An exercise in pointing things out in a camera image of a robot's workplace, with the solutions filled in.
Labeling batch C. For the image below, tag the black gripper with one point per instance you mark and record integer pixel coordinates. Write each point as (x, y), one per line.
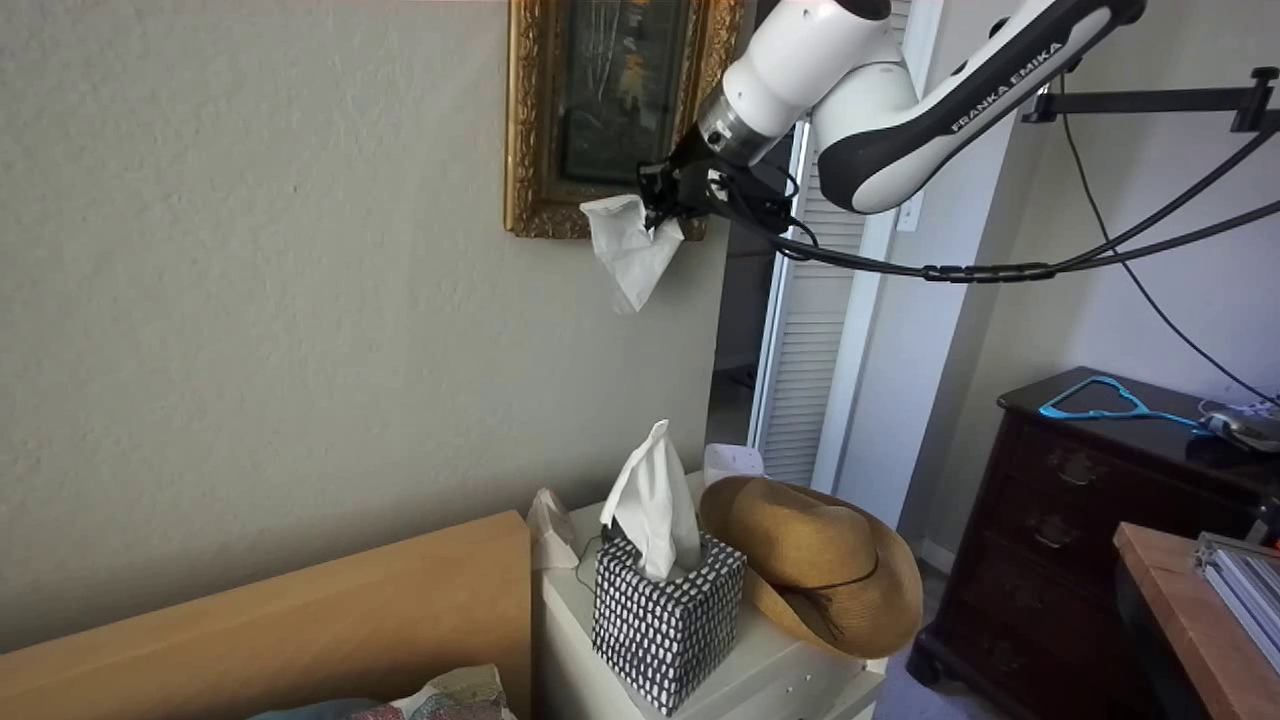
(692, 165)

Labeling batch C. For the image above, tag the white tissue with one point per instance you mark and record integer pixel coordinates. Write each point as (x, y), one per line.
(626, 254)
(654, 502)

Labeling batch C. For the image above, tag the tan brimmed hat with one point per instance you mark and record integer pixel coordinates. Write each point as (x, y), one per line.
(815, 547)

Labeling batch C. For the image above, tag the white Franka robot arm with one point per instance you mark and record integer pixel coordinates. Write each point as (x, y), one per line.
(827, 53)

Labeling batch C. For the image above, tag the black white patterned tissue box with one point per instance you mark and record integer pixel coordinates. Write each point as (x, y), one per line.
(660, 624)

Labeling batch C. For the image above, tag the white louvered closet door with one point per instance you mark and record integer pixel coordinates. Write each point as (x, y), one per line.
(833, 361)

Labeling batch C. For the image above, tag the white nightstand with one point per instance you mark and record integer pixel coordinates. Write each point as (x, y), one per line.
(786, 682)

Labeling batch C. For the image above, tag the light wooden headboard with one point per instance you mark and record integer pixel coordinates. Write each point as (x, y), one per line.
(332, 615)

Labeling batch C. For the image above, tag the dark wooden dresser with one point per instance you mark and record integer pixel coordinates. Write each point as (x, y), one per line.
(1042, 573)

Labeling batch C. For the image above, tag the floral bedspread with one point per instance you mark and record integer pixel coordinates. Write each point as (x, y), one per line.
(453, 696)

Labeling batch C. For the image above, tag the small grey gadget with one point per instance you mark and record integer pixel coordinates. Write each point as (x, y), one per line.
(1244, 428)

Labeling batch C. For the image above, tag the brown wooden desk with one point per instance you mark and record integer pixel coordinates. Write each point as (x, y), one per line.
(1185, 615)

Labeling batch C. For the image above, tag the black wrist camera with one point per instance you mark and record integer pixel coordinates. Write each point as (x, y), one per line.
(755, 203)

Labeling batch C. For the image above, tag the ornate gold picture frame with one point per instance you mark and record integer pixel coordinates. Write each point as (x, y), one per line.
(526, 134)

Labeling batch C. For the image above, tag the white light switch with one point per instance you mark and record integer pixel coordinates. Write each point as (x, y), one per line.
(911, 222)

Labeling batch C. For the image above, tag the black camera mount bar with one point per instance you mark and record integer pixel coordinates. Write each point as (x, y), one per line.
(1161, 96)

